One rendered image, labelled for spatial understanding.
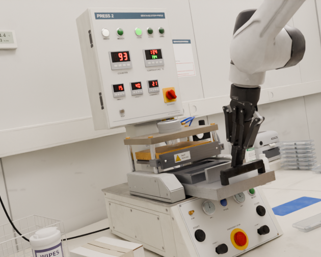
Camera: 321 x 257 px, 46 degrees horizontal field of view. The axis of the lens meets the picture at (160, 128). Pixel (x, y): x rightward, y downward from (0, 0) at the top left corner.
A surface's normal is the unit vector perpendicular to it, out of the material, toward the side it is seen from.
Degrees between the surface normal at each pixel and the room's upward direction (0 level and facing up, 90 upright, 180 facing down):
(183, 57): 90
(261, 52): 112
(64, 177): 90
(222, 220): 65
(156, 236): 90
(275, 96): 90
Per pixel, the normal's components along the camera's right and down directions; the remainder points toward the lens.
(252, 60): -0.29, 0.64
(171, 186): 0.22, -0.77
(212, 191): -0.83, 0.16
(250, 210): 0.42, -0.46
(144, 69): 0.54, -0.04
